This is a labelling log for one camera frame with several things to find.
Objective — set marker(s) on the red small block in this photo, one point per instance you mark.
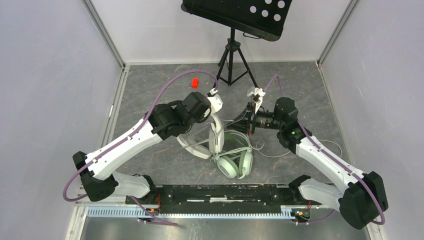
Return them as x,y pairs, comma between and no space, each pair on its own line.
195,83

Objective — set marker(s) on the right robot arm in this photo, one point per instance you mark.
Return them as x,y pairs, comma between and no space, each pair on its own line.
358,196

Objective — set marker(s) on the white grey headphones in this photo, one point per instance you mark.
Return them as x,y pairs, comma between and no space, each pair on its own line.
209,147

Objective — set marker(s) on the black music stand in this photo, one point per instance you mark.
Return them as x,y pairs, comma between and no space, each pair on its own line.
256,19

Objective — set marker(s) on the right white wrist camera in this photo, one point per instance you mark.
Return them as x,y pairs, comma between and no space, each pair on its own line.
256,94

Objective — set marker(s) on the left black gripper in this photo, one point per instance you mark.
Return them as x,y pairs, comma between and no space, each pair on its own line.
204,114

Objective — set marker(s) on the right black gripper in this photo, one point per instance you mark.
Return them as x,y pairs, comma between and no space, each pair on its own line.
241,122

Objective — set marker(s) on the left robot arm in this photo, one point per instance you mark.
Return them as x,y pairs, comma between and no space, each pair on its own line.
98,169

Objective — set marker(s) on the green headphones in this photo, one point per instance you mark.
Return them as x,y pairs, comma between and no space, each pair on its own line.
236,163

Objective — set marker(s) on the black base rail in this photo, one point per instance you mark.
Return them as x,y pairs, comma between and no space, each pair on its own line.
222,199

